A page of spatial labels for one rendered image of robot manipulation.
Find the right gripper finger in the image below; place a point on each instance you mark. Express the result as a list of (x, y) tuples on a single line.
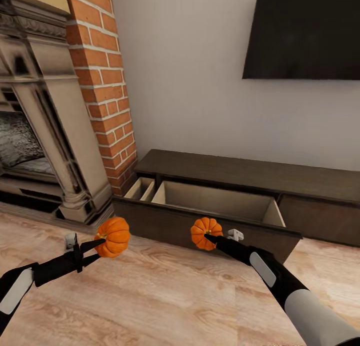
[(212, 238)]

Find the pumpkin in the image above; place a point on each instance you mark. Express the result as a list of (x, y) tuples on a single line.
[(202, 227), (116, 234)]

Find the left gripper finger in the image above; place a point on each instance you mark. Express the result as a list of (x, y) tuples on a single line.
[(85, 246), (87, 260)]

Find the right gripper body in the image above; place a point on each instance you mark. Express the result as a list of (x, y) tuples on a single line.
[(230, 247)]

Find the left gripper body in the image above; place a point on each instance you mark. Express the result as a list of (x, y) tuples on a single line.
[(67, 263)]

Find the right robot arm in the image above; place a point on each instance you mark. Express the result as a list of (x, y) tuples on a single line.
[(317, 324)]

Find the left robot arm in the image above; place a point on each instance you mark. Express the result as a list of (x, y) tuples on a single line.
[(16, 282)]

